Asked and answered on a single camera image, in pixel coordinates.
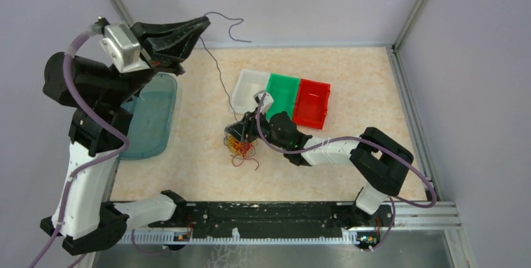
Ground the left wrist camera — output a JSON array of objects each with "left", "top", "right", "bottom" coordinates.
[{"left": 100, "top": 23, "right": 149, "bottom": 74}]

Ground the red plastic bin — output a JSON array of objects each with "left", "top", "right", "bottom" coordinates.
[{"left": 292, "top": 79, "right": 331, "bottom": 130}]

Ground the purple wire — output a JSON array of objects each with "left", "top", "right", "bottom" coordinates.
[{"left": 198, "top": 11, "right": 253, "bottom": 123}]

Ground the coloured wire bundle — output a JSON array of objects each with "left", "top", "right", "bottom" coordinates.
[{"left": 224, "top": 131, "right": 260, "bottom": 172}]

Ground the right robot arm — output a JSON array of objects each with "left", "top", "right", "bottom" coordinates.
[{"left": 225, "top": 111, "right": 414, "bottom": 225}]

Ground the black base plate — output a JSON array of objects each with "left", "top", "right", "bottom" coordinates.
[{"left": 149, "top": 202, "right": 391, "bottom": 239}]

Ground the green plastic bin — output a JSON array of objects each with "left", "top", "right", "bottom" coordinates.
[{"left": 266, "top": 73, "right": 301, "bottom": 120}]

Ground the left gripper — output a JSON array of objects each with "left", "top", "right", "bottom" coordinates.
[{"left": 101, "top": 16, "right": 211, "bottom": 106}]

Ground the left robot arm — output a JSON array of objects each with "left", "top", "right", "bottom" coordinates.
[{"left": 40, "top": 16, "right": 210, "bottom": 255}]

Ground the teal translucent tray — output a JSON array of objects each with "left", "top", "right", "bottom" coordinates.
[{"left": 120, "top": 73, "right": 178, "bottom": 161}]

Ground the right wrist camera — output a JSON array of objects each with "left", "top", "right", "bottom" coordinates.
[{"left": 253, "top": 90, "right": 274, "bottom": 114}]

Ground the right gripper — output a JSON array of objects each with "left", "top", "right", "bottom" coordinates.
[{"left": 225, "top": 106, "right": 287, "bottom": 151}]

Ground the white plastic bin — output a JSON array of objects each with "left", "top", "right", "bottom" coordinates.
[{"left": 230, "top": 69, "right": 271, "bottom": 114}]

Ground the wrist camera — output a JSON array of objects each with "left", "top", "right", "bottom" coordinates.
[
  {"left": 100, "top": 23, "right": 149, "bottom": 74},
  {"left": 253, "top": 90, "right": 274, "bottom": 114}
]

